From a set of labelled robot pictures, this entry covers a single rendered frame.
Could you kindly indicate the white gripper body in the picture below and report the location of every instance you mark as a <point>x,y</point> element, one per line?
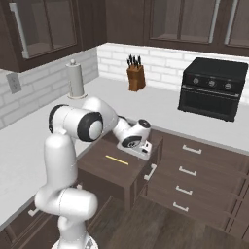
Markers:
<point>133,151</point>

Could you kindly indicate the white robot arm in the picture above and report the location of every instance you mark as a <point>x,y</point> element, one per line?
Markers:
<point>60,162</point>

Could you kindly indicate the yellow straw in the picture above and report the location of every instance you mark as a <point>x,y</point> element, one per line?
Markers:
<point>116,160</point>

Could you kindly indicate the open dark wood drawer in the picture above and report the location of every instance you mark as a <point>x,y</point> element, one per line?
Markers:
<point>107,168</point>

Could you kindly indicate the dark wood drawer front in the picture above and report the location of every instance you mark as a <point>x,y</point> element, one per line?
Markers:
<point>214,155</point>
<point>207,196</point>
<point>210,176</point>
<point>22,227</point>
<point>204,214</point>

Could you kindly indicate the dark wood drawer stack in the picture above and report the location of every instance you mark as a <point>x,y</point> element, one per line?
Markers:
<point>241,210</point>

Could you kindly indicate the brown knife block with knives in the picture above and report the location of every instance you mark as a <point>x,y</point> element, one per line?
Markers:
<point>136,76</point>

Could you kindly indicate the white paper towel holder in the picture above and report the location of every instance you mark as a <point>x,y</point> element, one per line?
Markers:
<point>76,81</point>

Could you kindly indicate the black toaster oven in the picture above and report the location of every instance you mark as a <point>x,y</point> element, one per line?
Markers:
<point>210,89</point>

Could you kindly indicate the white wall outlet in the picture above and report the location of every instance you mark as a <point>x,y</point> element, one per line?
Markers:
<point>13,83</point>

